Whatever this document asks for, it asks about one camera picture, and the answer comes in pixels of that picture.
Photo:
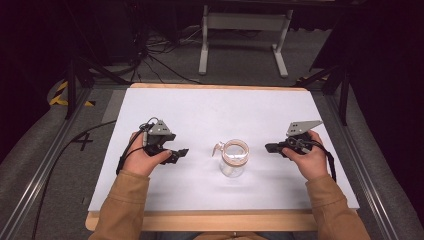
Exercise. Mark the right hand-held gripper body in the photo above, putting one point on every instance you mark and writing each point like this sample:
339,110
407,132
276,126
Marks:
299,129

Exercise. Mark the black tripod stand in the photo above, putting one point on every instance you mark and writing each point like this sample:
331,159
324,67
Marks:
71,86
343,90

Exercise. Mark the aluminium floor rail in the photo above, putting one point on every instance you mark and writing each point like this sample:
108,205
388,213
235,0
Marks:
43,170
363,166

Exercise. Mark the person's right hand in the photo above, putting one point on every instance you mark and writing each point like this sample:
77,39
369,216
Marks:
311,163

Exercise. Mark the clear glass jar tan rim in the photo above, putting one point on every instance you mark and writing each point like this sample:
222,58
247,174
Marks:
234,159

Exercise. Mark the white table mat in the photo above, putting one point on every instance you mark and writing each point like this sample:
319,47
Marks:
206,113

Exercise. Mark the yellow black hazard tape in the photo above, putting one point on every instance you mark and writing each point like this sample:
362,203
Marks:
57,99

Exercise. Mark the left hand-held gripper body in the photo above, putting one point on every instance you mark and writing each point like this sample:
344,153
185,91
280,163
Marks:
162,137

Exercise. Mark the white metal desk frame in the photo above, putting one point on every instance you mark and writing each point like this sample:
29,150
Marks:
245,22

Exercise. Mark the person's left hand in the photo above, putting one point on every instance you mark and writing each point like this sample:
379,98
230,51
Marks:
140,161

